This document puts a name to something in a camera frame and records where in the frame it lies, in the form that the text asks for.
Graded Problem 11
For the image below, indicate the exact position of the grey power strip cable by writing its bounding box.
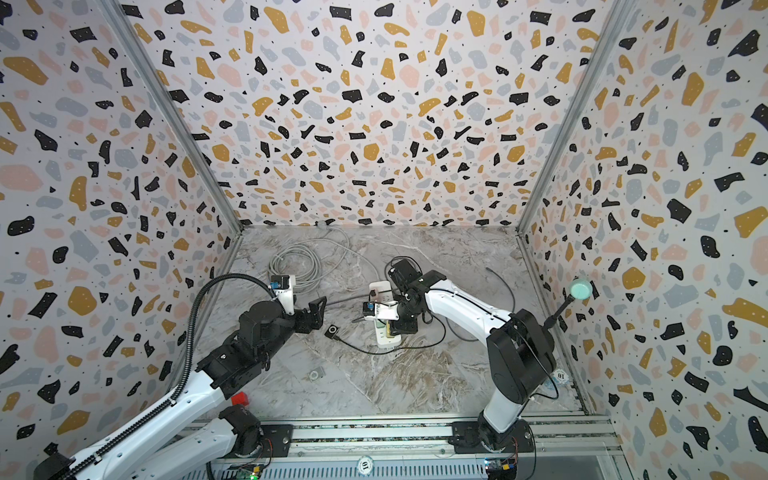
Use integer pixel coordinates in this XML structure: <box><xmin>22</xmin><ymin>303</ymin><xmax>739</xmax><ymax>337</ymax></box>
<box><xmin>266</xmin><ymin>226</ymin><xmax>385</xmax><ymax>295</ymax></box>

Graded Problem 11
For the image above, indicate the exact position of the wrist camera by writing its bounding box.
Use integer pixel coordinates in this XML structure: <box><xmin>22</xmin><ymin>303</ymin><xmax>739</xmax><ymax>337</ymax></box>
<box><xmin>270</xmin><ymin>274</ymin><xmax>296</xmax><ymax>316</ymax></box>
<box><xmin>362</xmin><ymin>301</ymin><xmax>399</xmax><ymax>322</ymax></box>

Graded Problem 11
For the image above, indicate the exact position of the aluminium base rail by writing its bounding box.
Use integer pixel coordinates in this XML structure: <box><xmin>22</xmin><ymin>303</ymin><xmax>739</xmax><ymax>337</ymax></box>
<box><xmin>179</xmin><ymin>413</ymin><xmax>628</xmax><ymax>480</ymax></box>

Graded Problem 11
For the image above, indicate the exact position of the white power strip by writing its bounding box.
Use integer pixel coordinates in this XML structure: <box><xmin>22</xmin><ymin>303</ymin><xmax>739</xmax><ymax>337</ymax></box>
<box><xmin>363</xmin><ymin>280</ymin><xmax>402</xmax><ymax>348</ymax></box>

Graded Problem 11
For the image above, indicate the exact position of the red cube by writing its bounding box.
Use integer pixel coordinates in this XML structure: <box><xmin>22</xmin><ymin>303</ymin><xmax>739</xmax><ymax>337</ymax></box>
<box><xmin>231</xmin><ymin>392</ymin><xmax>249</xmax><ymax>406</ymax></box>

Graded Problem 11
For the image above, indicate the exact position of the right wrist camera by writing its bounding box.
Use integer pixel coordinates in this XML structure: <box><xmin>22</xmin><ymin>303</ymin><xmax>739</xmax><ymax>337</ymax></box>
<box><xmin>362</xmin><ymin>301</ymin><xmax>399</xmax><ymax>322</ymax></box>

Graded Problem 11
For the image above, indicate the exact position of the clear plastic packet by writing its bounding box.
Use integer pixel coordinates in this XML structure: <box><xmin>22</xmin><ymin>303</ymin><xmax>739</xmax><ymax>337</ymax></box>
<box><xmin>552</xmin><ymin>368</ymin><xmax>570</xmax><ymax>385</ymax></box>

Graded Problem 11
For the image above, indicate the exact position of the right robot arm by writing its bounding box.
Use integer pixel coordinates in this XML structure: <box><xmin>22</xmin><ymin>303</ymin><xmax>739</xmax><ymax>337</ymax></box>
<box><xmin>387</xmin><ymin>259</ymin><xmax>557</xmax><ymax>452</ymax></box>

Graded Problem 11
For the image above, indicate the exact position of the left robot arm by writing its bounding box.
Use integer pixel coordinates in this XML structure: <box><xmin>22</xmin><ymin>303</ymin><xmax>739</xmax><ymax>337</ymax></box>
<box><xmin>33</xmin><ymin>273</ymin><xmax>327</xmax><ymax>479</ymax></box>

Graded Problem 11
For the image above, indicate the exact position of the dark grey yellow-plug cable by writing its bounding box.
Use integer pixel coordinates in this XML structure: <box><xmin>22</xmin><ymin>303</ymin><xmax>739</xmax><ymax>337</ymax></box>
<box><xmin>443</xmin><ymin>266</ymin><xmax>517</xmax><ymax>343</ymax></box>

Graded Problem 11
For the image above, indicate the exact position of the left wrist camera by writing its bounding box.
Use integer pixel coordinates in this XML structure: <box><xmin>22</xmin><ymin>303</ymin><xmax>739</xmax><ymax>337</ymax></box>
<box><xmin>270</xmin><ymin>274</ymin><xmax>296</xmax><ymax>316</ymax></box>

